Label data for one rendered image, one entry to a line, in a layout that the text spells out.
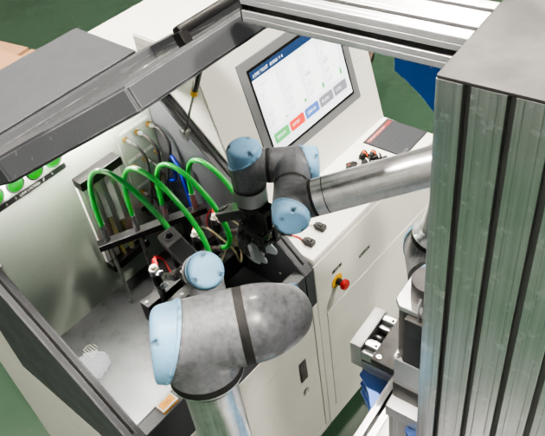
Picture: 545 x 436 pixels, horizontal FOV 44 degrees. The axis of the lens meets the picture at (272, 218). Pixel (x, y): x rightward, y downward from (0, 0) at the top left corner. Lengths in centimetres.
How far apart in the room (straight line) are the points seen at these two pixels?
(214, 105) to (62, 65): 44
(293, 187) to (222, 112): 64
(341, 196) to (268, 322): 40
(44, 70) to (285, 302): 124
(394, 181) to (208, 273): 40
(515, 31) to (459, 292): 33
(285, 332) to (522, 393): 33
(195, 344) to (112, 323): 120
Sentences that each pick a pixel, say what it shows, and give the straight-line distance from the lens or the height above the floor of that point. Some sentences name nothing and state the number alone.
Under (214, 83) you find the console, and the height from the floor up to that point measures 144.
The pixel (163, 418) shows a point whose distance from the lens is 175.
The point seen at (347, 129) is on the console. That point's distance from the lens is 231.
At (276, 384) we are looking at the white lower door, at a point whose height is 62.
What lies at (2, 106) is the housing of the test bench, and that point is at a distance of 191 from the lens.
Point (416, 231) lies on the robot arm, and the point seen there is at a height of 129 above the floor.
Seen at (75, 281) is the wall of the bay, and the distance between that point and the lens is 210.
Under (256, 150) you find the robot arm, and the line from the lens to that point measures 139.
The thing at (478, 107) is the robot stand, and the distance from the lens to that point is 71.
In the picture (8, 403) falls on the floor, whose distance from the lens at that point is 320.
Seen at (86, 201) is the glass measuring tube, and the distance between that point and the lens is 197.
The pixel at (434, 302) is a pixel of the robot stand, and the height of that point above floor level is 168.
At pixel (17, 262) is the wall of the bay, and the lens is 194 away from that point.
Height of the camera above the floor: 240
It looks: 43 degrees down
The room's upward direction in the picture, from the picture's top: 9 degrees counter-clockwise
